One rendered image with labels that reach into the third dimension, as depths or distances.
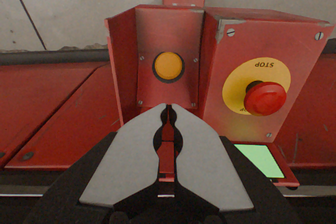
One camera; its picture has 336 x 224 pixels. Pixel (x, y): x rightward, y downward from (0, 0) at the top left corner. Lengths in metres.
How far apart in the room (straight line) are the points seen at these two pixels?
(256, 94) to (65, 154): 0.34
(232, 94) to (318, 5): 1.01
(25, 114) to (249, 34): 0.54
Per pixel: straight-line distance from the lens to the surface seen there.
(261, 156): 0.25
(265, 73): 0.20
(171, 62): 0.24
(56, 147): 0.42
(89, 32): 1.07
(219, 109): 0.21
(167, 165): 0.21
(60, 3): 1.10
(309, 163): 0.39
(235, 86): 0.20
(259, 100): 0.18
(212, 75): 0.19
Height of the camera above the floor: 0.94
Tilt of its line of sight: 57 degrees down
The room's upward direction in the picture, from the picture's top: 177 degrees counter-clockwise
